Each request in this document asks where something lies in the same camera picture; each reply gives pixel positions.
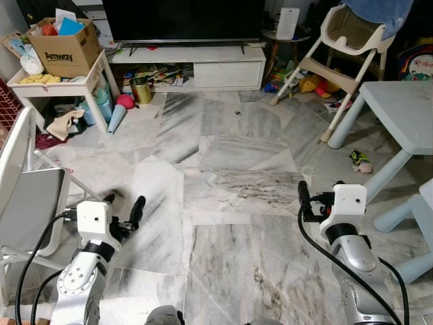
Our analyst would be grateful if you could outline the black flat television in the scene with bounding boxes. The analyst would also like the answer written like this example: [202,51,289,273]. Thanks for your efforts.
[101,0,267,48]

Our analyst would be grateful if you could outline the light blue drinking bottle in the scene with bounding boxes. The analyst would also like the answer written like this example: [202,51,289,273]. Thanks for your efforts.
[93,80,114,124]

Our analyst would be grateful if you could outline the white paper sheet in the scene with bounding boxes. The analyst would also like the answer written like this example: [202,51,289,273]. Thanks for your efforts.
[54,8,78,24]

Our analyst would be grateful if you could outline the white tray side table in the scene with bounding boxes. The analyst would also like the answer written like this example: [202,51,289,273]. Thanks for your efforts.
[7,49,121,134]

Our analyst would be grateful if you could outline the white upright box device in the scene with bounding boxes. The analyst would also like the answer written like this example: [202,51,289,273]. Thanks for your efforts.
[276,7,301,41]

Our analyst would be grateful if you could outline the beige crumpled cloth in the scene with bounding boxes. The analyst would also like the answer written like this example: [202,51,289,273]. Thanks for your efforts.
[46,108,87,142]

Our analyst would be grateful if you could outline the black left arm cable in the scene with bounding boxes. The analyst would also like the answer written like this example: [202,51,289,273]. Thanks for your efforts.
[14,210,78,325]
[29,269,65,325]

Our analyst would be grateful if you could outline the yellow plush toy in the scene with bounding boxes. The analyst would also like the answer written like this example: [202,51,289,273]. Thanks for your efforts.
[299,73,323,94]

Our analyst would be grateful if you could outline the brown printed cardboard box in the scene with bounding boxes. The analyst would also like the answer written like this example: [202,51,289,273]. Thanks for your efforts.
[27,18,104,77]

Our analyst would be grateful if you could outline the blue book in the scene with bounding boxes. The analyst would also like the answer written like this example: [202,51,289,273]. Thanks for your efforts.
[58,17,86,37]

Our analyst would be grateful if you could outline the small green pink toy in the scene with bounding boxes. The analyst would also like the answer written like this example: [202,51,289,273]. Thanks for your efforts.
[348,150,373,175]

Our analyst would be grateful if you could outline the white television cabinet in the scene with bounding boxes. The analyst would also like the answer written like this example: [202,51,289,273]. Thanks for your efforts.
[107,44,268,93]

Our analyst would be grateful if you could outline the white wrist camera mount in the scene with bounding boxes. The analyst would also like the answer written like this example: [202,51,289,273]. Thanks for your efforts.
[319,183,368,236]
[76,200,113,248]

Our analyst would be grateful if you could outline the blue denim cloth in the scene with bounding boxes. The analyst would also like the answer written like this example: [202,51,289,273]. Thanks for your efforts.
[340,0,415,41]

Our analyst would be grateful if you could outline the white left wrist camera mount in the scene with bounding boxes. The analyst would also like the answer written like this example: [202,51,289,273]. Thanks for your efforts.
[76,200,113,248]

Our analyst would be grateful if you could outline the grey robot left leg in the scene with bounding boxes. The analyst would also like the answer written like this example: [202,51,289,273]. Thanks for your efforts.
[144,305,185,325]

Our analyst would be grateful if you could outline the dark red cloth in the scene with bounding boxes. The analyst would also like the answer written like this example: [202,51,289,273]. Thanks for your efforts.
[34,132,66,150]

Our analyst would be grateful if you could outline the yellow foam pieces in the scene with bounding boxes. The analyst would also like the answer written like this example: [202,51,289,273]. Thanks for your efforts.
[18,73,63,86]

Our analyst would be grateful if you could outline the pink blue cone toy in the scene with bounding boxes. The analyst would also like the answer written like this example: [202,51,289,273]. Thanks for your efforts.
[108,94,137,134]

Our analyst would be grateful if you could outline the white plastic bag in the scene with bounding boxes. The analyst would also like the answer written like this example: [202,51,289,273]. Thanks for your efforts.
[19,53,45,76]

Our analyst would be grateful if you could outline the light blue plastic stool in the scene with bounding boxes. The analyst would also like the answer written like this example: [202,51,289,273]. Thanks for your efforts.
[374,177,433,284]

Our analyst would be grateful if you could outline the grey seat folding chair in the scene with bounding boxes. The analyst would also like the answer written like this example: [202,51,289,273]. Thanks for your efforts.
[0,106,102,307]

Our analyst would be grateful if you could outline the gold metal tin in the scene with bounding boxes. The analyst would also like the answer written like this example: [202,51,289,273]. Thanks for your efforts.
[131,77,154,106]

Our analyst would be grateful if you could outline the white beige baby high chair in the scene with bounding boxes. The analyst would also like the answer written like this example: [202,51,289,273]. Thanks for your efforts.
[271,3,398,144]

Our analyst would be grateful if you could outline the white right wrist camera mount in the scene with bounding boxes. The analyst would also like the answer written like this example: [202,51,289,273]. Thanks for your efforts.
[319,183,368,236]

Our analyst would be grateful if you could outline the light blue plastic table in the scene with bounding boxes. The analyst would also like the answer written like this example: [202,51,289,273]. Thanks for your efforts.
[327,81,433,204]

